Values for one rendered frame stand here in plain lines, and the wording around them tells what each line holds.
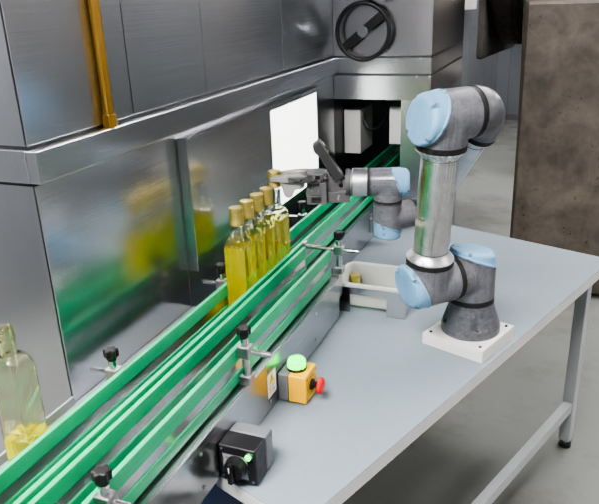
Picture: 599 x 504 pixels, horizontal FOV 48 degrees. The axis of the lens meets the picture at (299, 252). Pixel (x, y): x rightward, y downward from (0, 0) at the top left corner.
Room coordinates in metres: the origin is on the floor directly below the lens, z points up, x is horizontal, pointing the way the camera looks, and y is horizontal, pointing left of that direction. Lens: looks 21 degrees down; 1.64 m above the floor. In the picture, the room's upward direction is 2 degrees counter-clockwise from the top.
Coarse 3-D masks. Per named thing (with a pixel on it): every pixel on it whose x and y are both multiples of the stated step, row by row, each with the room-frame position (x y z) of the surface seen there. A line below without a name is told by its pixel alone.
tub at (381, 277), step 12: (348, 264) 1.94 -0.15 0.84; (360, 264) 1.95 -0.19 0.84; (372, 264) 1.93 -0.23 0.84; (384, 264) 1.93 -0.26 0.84; (348, 276) 1.92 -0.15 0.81; (372, 276) 1.93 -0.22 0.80; (384, 276) 1.91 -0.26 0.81; (372, 288) 1.76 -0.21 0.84; (384, 288) 1.75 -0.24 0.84; (396, 288) 1.74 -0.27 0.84
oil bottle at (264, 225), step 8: (256, 224) 1.63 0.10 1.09; (264, 224) 1.63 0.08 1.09; (264, 232) 1.62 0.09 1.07; (264, 240) 1.62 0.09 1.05; (272, 240) 1.66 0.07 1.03; (264, 248) 1.62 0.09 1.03; (272, 248) 1.65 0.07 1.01; (264, 256) 1.62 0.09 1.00; (272, 256) 1.65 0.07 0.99; (264, 264) 1.61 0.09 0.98; (272, 264) 1.65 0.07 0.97
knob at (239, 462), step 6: (234, 456) 1.06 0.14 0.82; (228, 462) 1.05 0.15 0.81; (234, 462) 1.04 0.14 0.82; (240, 462) 1.05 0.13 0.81; (228, 468) 1.03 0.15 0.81; (234, 468) 1.04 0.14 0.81; (240, 468) 1.04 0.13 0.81; (246, 468) 1.05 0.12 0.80; (228, 474) 1.03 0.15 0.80; (234, 474) 1.04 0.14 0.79; (240, 474) 1.03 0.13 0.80; (228, 480) 1.03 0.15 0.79; (234, 480) 1.04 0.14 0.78
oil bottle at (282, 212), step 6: (276, 210) 1.73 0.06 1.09; (282, 210) 1.74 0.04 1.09; (282, 216) 1.73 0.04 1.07; (288, 216) 1.76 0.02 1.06; (282, 222) 1.72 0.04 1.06; (288, 222) 1.76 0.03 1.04; (282, 228) 1.72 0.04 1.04; (288, 228) 1.76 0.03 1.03; (282, 234) 1.72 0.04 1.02; (288, 234) 1.76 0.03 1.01; (282, 240) 1.72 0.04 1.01; (288, 240) 1.75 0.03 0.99; (282, 246) 1.72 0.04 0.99; (288, 246) 1.75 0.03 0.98; (282, 252) 1.72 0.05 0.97; (288, 252) 1.75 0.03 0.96
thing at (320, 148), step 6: (318, 144) 1.72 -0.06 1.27; (324, 144) 1.73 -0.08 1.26; (318, 150) 1.72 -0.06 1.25; (324, 150) 1.72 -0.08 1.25; (324, 156) 1.72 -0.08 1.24; (330, 156) 1.73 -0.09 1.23; (324, 162) 1.72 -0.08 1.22; (330, 162) 1.71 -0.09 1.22; (330, 168) 1.71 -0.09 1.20; (336, 168) 1.71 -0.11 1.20; (336, 174) 1.71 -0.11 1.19; (342, 174) 1.73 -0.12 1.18; (336, 180) 1.71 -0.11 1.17
